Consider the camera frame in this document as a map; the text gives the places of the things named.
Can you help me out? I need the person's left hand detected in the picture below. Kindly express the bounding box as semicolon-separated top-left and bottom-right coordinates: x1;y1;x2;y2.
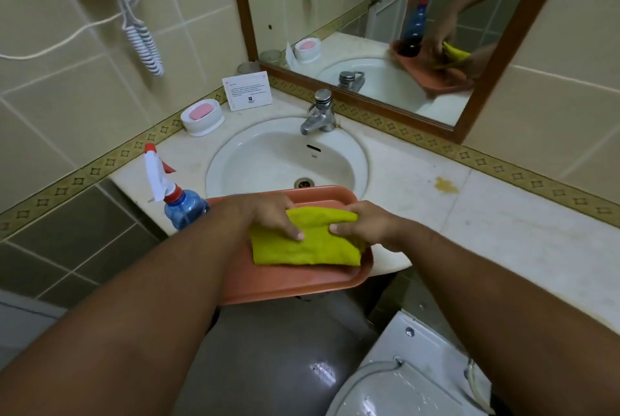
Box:
226;193;306;242

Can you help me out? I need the person's right hand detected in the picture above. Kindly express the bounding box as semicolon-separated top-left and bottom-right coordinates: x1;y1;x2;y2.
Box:
329;200;410;254

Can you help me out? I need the yellow cleaning cloth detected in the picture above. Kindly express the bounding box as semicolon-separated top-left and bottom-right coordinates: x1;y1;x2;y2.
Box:
249;206;367;268

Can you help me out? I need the person's left forearm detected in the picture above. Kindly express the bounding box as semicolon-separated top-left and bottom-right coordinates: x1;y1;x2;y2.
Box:
0;199;249;416

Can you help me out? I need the person's right forearm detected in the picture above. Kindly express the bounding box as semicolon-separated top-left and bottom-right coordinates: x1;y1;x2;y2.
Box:
395;223;620;416

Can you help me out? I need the orange plastic tray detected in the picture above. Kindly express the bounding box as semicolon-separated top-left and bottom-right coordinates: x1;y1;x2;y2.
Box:
205;185;374;306

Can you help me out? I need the white sink basin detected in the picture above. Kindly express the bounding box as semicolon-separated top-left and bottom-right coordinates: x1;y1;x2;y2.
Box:
205;116;370;201

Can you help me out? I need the blue spray bottle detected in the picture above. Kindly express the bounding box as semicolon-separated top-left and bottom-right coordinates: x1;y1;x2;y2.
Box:
143;142;211;232

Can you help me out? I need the chrome faucet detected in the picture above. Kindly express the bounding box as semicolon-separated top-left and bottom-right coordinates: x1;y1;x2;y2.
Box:
300;88;338;136

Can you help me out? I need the white soap dish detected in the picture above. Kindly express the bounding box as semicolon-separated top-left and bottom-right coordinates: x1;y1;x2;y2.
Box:
180;98;225;137

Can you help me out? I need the white notice card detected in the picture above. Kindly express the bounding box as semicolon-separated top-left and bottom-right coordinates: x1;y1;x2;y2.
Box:
222;70;274;113

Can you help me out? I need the pink soap bar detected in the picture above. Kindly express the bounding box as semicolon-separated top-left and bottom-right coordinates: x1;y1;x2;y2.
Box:
188;101;216;121

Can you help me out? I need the white toilet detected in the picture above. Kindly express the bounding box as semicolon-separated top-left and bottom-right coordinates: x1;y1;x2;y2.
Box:
325;309;496;416

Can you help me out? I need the white toilet hose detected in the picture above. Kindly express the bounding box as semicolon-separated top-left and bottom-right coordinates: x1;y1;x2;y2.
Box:
464;358;496;415

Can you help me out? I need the wood framed wall mirror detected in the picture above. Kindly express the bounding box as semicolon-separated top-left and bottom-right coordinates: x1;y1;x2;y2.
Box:
225;0;580;145

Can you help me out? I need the white thin cable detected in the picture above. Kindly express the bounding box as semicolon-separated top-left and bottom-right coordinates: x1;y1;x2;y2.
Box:
0;0;142;61

